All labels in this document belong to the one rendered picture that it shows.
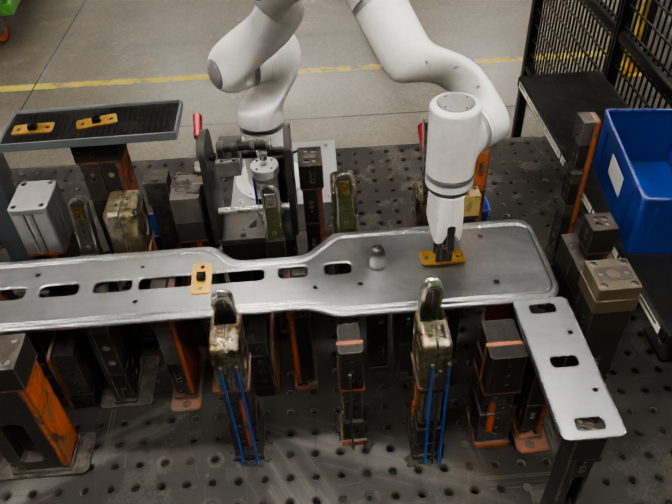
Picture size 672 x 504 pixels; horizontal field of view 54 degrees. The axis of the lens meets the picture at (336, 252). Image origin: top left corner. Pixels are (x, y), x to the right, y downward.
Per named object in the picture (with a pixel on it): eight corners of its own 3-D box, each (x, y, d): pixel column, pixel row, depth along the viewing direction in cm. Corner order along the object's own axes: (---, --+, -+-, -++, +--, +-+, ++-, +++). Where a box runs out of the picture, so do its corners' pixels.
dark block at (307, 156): (311, 308, 162) (297, 165, 134) (310, 287, 168) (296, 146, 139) (332, 306, 162) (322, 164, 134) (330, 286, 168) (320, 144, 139)
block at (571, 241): (552, 374, 145) (581, 275, 125) (536, 332, 154) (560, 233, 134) (566, 372, 145) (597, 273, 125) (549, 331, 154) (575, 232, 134)
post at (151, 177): (180, 315, 162) (141, 182, 135) (182, 300, 166) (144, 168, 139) (200, 314, 162) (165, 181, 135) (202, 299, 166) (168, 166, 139)
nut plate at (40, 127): (10, 136, 139) (8, 131, 139) (15, 126, 142) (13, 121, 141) (51, 132, 140) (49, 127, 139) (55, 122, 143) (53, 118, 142)
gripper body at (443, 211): (422, 164, 120) (420, 212, 128) (433, 199, 113) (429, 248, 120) (464, 161, 120) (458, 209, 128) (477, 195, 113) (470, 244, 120)
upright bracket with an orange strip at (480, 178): (457, 306, 161) (479, 127, 127) (456, 302, 162) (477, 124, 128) (469, 305, 161) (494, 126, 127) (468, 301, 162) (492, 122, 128)
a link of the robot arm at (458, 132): (453, 148, 120) (415, 167, 116) (460, 81, 111) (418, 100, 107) (488, 169, 115) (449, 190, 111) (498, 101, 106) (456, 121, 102)
